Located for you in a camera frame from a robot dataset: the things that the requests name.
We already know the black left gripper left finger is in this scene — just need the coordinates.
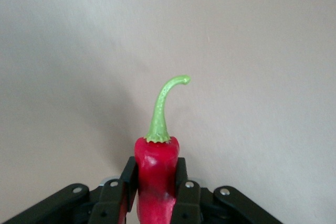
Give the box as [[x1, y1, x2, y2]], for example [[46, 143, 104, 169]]
[[0, 156, 139, 224]]

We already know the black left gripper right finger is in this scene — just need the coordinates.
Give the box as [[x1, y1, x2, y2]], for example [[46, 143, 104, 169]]
[[172, 156, 283, 224]]

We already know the red chili pepper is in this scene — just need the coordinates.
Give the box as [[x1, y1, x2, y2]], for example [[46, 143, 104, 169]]
[[134, 74, 192, 224]]

